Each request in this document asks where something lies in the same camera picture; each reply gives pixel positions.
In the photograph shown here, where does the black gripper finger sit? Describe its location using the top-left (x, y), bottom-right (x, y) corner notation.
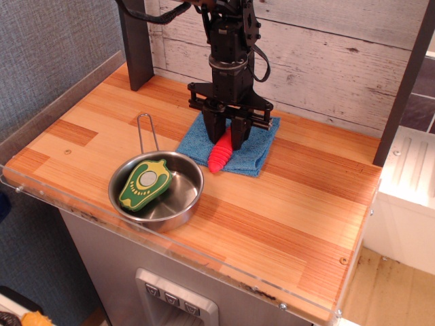
top-left (202, 105), bottom-right (226, 143)
top-left (230, 117), bottom-right (251, 150)

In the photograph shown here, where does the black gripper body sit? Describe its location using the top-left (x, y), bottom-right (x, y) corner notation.
top-left (188, 60), bottom-right (273, 130)

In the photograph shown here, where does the spoon with red handle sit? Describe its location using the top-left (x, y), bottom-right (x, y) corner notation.
top-left (207, 127), bottom-right (233, 173)

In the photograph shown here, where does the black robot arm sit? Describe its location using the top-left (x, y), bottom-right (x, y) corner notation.
top-left (188, 1), bottom-right (273, 150)

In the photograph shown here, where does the blue folded cloth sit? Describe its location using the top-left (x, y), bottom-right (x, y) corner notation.
top-left (176, 113), bottom-right (281, 177)

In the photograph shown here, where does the green yellow toy pepper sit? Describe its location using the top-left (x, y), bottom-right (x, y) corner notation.
top-left (118, 159), bottom-right (173, 212)

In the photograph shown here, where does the small steel saucepan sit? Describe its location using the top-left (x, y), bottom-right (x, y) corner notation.
top-left (107, 113), bottom-right (205, 234)

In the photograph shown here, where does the silver dispenser panel with buttons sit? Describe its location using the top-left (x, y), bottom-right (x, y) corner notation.
top-left (135, 268), bottom-right (220, 326)

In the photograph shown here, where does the clear acrylic edge guard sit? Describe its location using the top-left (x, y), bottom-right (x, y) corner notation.
top-left (4, 157), bottom-right (381, 325)

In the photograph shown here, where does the yellow object at corner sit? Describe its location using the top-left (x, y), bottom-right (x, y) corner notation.
top-left (20, 311), bottom-right (53, 326)

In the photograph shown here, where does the dark left shelf post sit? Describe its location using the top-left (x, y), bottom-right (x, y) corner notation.
top-left (118, 7), bottom-right (154, 91)

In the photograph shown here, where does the dark shelf post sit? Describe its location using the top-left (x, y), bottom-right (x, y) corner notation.
top-left (118, 7), bottom-right (154, 91)
top-left (372, 0), bottom-right (434, 167)

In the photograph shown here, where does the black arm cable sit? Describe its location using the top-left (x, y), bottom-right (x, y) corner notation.
top-left (115, 0), bottom-right (272, 83)

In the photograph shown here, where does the dark right shelf post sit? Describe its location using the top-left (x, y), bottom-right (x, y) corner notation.
top-left (372, 0), bottom-right (434, 167)

